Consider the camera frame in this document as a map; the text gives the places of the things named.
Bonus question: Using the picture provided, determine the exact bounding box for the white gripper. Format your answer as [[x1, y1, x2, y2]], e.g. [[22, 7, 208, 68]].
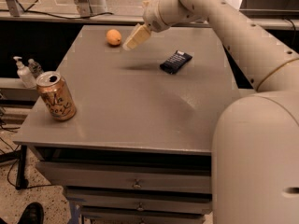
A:
[[122, 0, 169, 51]]

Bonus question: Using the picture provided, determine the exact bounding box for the orange fruit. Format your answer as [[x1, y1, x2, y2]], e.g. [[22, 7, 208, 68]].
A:
[[106, 29, 121, 46]]

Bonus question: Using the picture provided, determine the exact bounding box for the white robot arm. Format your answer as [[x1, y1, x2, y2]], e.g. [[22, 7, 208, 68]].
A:
[[123, 0, 299, 224]]

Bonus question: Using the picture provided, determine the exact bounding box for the dark blue rxbar wrapper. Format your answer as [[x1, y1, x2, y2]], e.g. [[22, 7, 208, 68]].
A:
[[160, 50, 192, 75]]

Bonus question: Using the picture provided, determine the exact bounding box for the orange lacroix soda can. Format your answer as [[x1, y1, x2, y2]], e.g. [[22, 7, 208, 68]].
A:
[[36, 71, 77, 121]]

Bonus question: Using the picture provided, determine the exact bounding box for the small clear water bottle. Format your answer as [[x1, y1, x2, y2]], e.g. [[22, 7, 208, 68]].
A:
[[28, 59, 44, 78]]

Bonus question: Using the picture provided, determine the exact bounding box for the grey drawer cabinet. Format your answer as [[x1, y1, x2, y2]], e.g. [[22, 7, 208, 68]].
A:
[[12, 24, 241, 224]]

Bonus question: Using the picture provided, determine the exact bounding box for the white pump sanitizer bottle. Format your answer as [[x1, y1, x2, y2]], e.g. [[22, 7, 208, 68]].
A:
[[13, 56, 36, 88]]

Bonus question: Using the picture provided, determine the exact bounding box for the top grey drawer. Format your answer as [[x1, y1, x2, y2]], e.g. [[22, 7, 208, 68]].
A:
[[36, 161, 211, 194]]

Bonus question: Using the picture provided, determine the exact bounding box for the grey drawer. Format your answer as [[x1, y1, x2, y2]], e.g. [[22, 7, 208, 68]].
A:
[[64, 188, 211, 214], [81, 206, 206, 224], [36, 161, 211, 194]]

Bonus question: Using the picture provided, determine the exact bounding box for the middle grey drawer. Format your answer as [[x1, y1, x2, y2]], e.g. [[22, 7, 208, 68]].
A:
[[64, 188, 211, 214]]

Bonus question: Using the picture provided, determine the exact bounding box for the bottom grey drawer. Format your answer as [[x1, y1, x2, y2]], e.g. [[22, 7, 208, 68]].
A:
[[81, 206, 206, 224]]

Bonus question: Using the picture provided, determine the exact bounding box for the black metal stand leg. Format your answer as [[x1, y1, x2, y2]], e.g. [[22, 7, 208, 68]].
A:
[[16, 146, 28, 190]]

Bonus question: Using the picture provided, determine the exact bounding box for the black shoe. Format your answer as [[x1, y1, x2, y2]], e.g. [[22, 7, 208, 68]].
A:
[[18, 203, 44, 224]]

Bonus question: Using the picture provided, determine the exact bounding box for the metal bracket left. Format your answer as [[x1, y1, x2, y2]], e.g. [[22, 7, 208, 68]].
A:
[[77, 0, 91, 17]]

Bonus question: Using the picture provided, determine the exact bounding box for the black cable on ledge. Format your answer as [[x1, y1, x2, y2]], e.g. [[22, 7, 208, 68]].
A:
[[0, 0, 115, 20]]

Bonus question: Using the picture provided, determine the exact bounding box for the black hanging cable right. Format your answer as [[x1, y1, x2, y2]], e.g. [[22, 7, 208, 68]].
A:
[[284, 18, 297, 49]]

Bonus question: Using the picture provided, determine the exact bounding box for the black floor cable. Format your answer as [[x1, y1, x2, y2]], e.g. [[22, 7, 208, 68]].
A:
[[0, 119, 54, 190]]

